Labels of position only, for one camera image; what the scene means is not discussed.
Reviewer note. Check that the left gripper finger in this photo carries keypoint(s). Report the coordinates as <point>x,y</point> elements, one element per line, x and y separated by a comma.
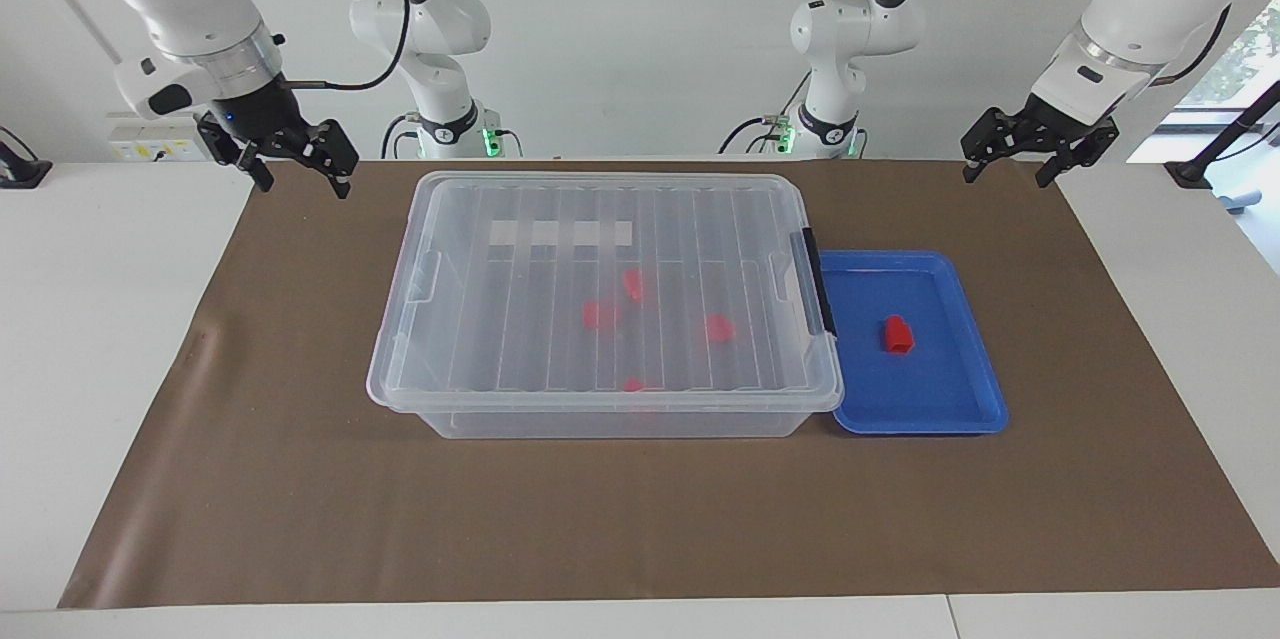
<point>1080,147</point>
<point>990,141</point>

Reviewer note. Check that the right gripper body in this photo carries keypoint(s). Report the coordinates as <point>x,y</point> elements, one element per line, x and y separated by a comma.
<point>258,111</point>

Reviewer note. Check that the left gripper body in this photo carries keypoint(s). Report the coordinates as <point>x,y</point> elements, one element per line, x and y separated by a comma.
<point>1050,117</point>

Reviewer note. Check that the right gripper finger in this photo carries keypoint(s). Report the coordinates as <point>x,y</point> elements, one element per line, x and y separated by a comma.
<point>335,151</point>
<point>243,162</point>

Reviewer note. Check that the red block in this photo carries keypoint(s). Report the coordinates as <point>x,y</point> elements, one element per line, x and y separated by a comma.
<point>633,384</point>
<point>719,327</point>
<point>633,283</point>
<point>897,336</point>
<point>598,315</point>

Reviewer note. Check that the clear plastic box lid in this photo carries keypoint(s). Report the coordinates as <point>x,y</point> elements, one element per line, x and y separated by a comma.
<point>600,219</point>

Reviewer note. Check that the clear plastic storage box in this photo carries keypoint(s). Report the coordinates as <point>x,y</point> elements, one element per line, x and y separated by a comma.
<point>600,425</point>

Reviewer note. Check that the white power strip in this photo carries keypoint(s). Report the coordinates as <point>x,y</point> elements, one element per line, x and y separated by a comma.
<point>140,144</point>

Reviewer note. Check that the black stand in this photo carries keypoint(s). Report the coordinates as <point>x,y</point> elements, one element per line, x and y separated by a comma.
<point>1190,174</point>
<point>26,174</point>

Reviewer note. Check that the window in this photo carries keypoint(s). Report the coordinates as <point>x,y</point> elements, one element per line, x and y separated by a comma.
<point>1240,59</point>

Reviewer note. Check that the blue plastic tray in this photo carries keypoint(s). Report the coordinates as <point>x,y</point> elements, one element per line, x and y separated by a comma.
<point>930,389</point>

